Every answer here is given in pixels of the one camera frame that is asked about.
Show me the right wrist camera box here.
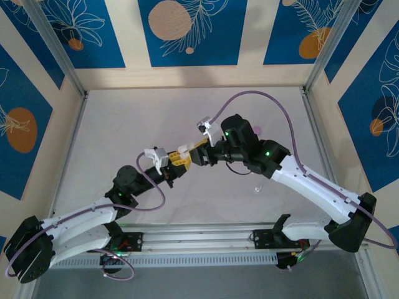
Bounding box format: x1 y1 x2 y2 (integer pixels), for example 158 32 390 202
196 116 228 148

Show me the aluminium frame post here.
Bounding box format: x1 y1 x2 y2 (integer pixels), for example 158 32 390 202
23 0 89 98
302 0 358 94

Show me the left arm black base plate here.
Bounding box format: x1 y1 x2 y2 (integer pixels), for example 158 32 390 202
102 232 143 253

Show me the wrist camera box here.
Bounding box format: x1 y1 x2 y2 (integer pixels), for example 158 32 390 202
143 148 170 175
196 116 228 148

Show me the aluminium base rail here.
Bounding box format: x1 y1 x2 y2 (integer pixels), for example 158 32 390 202
46 221 368 258

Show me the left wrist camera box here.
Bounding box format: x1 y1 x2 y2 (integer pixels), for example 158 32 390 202
143 148 170 175

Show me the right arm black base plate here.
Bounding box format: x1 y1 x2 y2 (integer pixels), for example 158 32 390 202
251 229 310 250

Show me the black base electronics module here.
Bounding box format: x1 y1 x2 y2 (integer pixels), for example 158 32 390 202
276 251 305 271
99 252 125 275

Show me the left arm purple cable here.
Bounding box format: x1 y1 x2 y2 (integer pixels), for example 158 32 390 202
6 152 166 281

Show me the grey slotted cable duct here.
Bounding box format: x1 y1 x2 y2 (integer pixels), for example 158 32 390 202
49 254 278 268

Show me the aluminium side rail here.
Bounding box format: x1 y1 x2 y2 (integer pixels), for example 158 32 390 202
49 93 90 219
300 87 352 200

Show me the thin black cable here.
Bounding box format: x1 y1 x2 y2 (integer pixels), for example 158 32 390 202
226 163 250 176

